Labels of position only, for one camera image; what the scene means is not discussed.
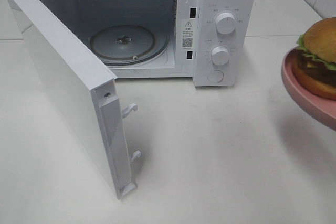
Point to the round white door-release button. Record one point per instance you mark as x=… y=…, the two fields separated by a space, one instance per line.
x=215 y=76

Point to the white timer knob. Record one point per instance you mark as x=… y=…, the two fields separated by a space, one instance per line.
x=220 y=56

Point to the white microwave door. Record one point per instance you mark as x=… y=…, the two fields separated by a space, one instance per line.
x=83 y=90

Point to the burger with lettuce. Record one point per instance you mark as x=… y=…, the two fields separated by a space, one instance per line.
x=314 y=61

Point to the pink round plate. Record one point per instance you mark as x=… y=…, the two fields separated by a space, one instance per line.
x=321 y=109

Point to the white microwave oven body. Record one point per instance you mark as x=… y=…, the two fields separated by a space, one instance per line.
x=189 y=24

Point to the upper white power knob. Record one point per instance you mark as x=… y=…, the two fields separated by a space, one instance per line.
x=225 y=23

